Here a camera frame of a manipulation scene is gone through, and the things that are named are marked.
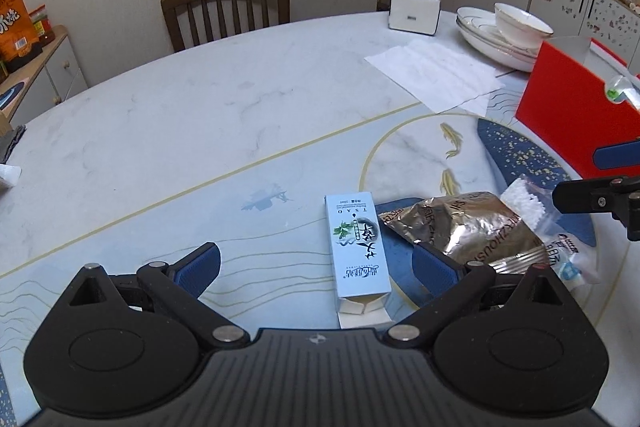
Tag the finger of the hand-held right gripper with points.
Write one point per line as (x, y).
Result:
(617, 155)
(585, 196)

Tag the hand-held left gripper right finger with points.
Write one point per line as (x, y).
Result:
(434, 268)

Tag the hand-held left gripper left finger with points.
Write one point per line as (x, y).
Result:
(200, 266)

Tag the gold brown foil packet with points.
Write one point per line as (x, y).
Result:
(465, 227)

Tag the bag of tiny white beads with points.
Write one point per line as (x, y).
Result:
(527, 202)

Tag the small white sachet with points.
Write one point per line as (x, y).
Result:
(572, 257)

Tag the red cardboard box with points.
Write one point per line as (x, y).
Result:
(560, 107)

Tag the light blue small carton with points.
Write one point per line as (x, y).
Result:
(356, 252)

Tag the stack of white plates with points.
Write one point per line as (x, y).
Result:
(485, 37)

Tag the white paper sheet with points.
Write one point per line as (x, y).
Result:
(435, 69)

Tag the dark folded cloth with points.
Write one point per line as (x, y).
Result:
(10, 142)

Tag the white wooden sideboard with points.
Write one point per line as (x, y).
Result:
(50, 72)

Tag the white green tissue box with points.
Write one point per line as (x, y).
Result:
(415, 12)

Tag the blue round mat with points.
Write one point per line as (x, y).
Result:
(10, 94)

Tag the wooden chair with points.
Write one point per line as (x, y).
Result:
(225, 7)

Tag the red sauce jar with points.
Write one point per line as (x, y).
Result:
(42, 27)

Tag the orange snack bag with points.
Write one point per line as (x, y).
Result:
(15, 27)

